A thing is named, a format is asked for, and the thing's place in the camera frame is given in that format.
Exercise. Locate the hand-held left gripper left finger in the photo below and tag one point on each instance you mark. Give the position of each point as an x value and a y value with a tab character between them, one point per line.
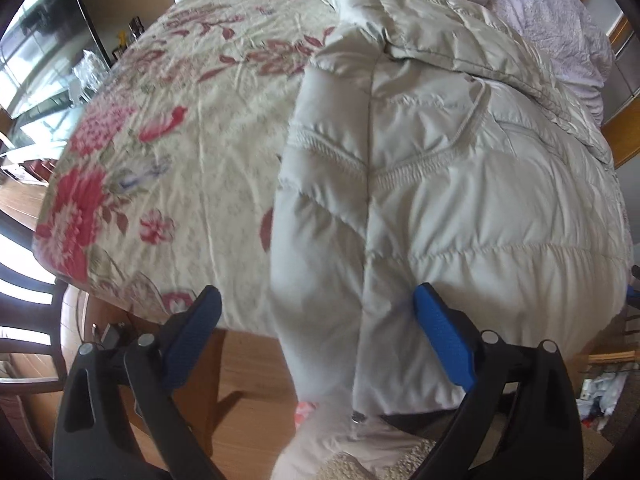
192	332

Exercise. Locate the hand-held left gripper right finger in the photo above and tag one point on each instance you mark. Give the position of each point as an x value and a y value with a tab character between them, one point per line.
445	335

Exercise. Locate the white puffer jacket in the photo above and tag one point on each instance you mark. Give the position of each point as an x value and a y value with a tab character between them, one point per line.
450	200

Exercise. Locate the cream rug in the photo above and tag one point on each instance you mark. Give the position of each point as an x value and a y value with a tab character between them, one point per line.
350	465

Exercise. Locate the dark wooden chair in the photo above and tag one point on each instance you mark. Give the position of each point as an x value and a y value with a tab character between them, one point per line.
25	320

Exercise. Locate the floral bedspread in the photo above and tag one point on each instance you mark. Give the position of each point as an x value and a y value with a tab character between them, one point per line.
200	160

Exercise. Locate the clear plastic bag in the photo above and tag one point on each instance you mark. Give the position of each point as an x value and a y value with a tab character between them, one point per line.
89	72

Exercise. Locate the lilac pillow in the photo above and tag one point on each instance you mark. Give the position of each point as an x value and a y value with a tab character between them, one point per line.
550	25

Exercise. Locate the black television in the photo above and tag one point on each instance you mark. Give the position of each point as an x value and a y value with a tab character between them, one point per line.
45	40

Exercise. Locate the wooden door frame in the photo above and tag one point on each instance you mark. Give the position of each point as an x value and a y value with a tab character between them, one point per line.
625	140

